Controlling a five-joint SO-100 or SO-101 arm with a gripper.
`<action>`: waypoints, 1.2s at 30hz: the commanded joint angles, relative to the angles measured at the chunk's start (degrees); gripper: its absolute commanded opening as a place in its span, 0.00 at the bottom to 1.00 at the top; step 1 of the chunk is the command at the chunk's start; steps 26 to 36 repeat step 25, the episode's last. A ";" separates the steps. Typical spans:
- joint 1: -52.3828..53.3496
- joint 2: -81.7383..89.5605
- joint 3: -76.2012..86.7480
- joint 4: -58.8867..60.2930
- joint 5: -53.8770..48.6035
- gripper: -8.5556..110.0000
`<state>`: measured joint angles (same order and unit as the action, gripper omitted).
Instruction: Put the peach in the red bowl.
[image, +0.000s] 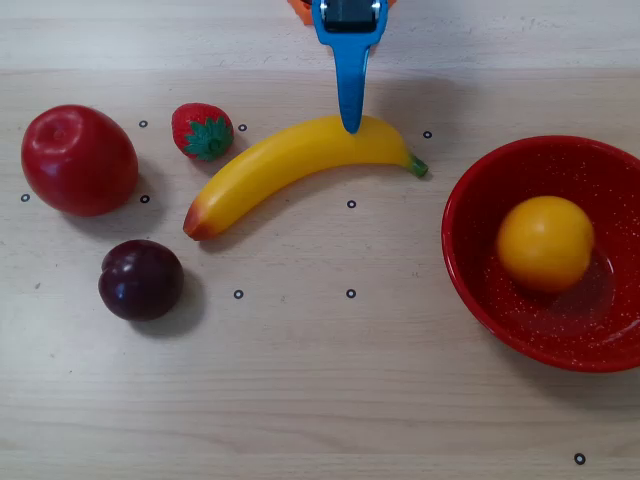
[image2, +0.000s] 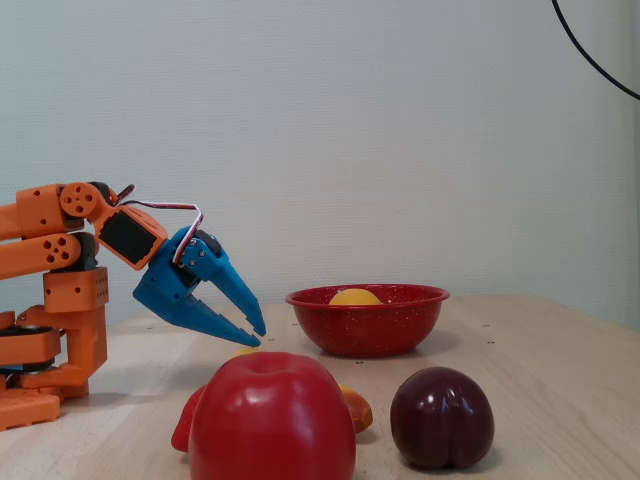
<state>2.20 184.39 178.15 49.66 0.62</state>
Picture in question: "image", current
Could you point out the red toy apple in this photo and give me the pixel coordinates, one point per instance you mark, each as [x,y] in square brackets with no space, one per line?
[80,160]

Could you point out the blue gripper with motor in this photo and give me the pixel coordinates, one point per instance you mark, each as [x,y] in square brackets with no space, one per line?
[350,20]

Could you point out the yellow-orange toy peach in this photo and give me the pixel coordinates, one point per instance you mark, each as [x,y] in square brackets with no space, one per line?
[545,245]

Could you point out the dark purple toy plum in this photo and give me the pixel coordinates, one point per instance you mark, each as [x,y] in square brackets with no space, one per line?
[140,280]

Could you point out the red toy strawberry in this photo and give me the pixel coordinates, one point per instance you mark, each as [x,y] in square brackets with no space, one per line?
[195,122]

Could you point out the red speckled enamel bowl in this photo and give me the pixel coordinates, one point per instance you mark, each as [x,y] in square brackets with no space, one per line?
[550,330]

